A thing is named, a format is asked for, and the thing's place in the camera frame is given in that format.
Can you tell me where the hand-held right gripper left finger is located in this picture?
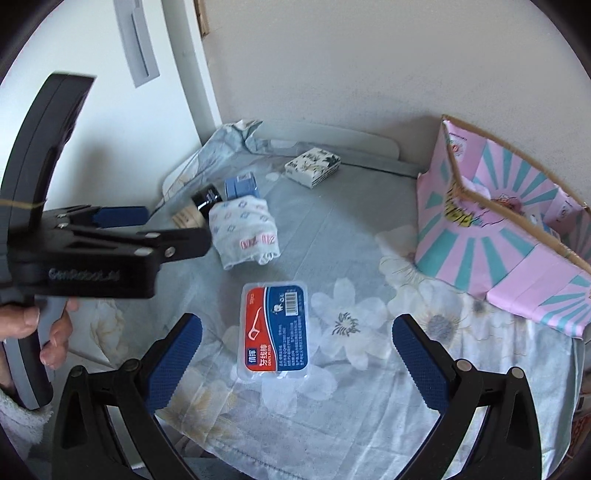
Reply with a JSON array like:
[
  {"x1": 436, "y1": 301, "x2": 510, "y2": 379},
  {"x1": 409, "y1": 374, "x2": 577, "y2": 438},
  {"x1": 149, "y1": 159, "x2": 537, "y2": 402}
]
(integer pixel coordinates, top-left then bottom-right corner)
[{"x1": 52, "y1": 313, "x2": 204, "y2": 480}]

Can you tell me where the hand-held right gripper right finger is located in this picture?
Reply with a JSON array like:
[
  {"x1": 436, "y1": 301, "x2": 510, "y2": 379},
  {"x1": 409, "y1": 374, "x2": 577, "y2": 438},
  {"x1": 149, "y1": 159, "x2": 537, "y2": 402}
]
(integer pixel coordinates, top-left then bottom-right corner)
[{"x1": 392, "y1": 314, "x2": 543, "y2": 480}]

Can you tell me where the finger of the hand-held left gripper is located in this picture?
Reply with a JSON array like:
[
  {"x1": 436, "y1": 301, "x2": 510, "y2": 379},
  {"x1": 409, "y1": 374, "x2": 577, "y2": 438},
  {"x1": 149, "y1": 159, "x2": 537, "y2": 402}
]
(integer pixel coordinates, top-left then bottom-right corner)
[
  {"x1": 58, "y1": 225, "x2": 213, "y2": 267},
  {"x1": 44, "y1": 205, "x2": 151, "y2": 230}
]

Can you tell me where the black cap bottle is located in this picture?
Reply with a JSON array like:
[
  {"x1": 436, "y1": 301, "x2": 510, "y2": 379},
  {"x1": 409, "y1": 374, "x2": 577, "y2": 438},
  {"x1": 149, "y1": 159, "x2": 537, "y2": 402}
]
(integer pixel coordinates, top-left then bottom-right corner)
[{"x1": 172, "y1": 184, "x2": 225, "y2": 230}]

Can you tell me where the white patterned cloth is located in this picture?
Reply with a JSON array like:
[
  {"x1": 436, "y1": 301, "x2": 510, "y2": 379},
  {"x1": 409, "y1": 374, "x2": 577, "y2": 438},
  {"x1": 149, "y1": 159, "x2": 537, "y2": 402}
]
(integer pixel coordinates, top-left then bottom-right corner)
[{"x1": 209, "y1": 195, "x2": 281, "y2": 271}]

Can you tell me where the small blue box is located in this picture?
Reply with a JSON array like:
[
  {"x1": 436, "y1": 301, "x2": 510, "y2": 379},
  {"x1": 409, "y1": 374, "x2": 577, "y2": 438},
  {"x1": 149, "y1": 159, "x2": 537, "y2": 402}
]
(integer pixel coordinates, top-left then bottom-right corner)
[{"x1": 225, "y1": 172, "x2": 259, "y2": 200}]

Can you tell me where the dental floss box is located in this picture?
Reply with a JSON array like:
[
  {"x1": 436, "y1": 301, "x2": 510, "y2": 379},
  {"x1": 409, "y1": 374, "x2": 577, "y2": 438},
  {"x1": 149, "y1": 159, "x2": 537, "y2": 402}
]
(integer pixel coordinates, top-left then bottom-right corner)
[{"x1": 236, "y1": 281, "x2": 310, "y2": 381}]

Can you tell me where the pink striped cardboard box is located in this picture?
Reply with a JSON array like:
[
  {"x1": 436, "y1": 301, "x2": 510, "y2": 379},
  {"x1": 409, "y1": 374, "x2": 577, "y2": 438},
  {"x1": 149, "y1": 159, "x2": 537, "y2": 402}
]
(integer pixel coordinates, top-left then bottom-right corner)
[{"x1": 416, "y1": 114, "x2": 591, "y2": 340}]

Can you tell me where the floral tissue pack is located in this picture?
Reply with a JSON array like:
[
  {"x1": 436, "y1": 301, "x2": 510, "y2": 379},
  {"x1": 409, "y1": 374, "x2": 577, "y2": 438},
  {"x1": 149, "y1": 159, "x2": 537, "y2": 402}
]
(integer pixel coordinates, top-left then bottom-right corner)
[{"x1": 284, "y1": 147, "x2": 342, "y2": 189}]

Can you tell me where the person's left forearm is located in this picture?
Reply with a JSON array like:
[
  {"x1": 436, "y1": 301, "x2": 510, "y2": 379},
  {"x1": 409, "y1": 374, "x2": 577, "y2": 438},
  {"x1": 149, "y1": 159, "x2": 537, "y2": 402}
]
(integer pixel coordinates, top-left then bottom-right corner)
[{"x1": 0, "y1": 344, "x2": 54, "y2": 462}]

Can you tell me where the person's left hand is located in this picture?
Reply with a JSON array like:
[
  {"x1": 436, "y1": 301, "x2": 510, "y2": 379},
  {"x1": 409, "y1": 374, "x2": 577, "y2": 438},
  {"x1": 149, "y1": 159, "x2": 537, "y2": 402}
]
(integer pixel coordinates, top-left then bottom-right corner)
[{"x1": 0, "y1": 299, "x2": 79, "y2": 370}]

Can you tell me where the white wardrobe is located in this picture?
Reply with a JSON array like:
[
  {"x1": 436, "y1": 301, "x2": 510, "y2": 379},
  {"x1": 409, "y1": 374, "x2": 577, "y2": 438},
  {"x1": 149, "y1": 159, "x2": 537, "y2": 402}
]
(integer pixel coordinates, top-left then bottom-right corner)
[{"x1": 0, "y1": 0, "x2": 222, "y2": 232}]

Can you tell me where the floral bed sheet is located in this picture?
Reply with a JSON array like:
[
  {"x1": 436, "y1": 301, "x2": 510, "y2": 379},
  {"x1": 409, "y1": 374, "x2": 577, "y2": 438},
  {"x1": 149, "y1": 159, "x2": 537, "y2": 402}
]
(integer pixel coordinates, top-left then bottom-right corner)
[{"x1": 69, "y1": 119, "x2": 585, "y2": 480}]

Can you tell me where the small wooden block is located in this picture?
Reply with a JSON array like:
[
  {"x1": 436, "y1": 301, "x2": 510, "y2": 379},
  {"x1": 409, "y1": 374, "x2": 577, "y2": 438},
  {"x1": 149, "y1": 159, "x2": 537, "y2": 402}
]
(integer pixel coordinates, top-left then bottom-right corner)
[{"x1": 194, "y1": 0, "x2": 211, "y2": 35}]

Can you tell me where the grey recessed door handle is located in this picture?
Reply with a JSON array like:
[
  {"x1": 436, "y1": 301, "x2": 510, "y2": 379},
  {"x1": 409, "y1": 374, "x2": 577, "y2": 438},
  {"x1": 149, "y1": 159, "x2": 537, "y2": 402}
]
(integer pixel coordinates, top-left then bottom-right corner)
[{"x1": 113, "y1": 0, "x2": 160, "y2": 88}]

